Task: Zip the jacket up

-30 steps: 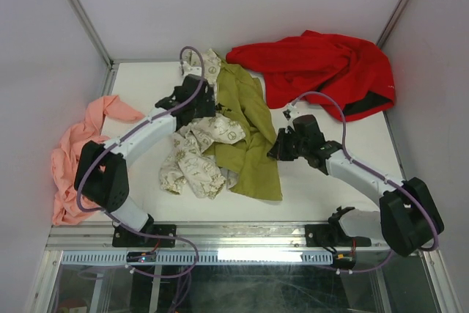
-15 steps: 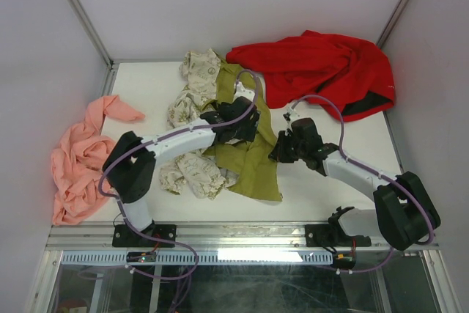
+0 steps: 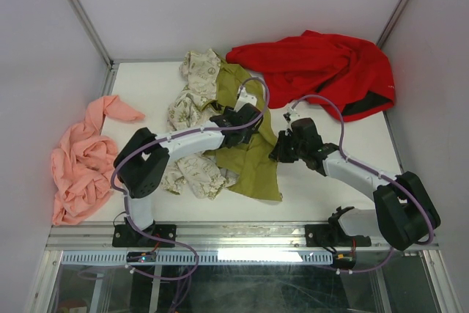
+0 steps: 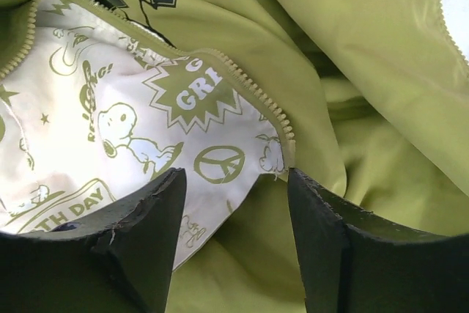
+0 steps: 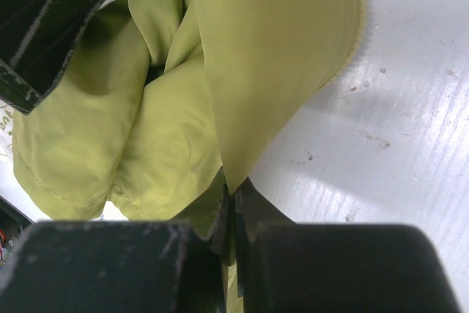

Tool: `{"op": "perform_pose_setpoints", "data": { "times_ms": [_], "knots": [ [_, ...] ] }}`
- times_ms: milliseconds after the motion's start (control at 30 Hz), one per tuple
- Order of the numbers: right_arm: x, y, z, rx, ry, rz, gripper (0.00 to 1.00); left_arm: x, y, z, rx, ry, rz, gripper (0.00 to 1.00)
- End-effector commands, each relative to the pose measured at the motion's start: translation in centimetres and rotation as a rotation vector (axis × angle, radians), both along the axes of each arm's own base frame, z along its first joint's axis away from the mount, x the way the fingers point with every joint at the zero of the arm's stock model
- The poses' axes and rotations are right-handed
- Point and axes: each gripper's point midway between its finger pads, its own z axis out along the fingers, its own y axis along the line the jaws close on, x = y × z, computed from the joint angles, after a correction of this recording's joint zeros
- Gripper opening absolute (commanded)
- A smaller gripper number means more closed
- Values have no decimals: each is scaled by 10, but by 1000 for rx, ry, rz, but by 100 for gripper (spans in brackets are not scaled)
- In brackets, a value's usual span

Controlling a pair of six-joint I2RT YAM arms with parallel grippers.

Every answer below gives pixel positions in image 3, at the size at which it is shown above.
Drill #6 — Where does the cream green patterned jacket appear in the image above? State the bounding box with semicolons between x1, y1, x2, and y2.
160;49;282;202

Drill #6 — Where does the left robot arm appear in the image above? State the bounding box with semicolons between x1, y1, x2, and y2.
111;103;265;246

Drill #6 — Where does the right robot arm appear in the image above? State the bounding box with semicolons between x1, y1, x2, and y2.
269;113;441;251

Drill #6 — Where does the red garment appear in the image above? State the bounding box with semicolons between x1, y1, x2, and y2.
226;30;396;122

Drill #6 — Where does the pink garment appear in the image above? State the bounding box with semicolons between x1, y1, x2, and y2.
51;95;145;226

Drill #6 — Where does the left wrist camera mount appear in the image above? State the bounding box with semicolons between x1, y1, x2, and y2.
234;86;257;111

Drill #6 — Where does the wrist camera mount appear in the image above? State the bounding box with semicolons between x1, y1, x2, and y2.
283;107;301;124
234;86;257;111

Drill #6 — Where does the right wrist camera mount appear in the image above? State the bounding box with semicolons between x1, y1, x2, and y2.
283;107;301;124

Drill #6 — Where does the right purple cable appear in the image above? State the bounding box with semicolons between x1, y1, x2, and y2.
289;95;437;276

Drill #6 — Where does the purple cable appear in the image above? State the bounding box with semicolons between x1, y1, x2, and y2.
289;95;437;276
109;77;272;313

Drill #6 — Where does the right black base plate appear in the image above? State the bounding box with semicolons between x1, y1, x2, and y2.
304;224;372;248

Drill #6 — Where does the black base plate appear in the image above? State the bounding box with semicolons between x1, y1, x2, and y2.
112;222;177;248
304;224;372;248

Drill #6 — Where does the left aluminium corner post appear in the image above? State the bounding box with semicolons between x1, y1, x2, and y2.
45;0;115;68

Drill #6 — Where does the aluminium corner post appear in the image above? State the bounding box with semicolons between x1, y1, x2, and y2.
376;0;410;49
45;0;115;68

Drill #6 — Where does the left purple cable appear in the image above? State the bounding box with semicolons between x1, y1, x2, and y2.
109;77;272;313

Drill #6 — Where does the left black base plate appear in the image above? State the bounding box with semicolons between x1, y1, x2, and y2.
112;222;177;248

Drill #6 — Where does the white slotted cable duct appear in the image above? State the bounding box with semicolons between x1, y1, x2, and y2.
62;248;333;266

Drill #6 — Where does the right aluminium corner post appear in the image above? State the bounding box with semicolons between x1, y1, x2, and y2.
376;0;410;49

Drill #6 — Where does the aluminium front rail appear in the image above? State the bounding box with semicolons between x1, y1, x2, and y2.
46;220;440;251

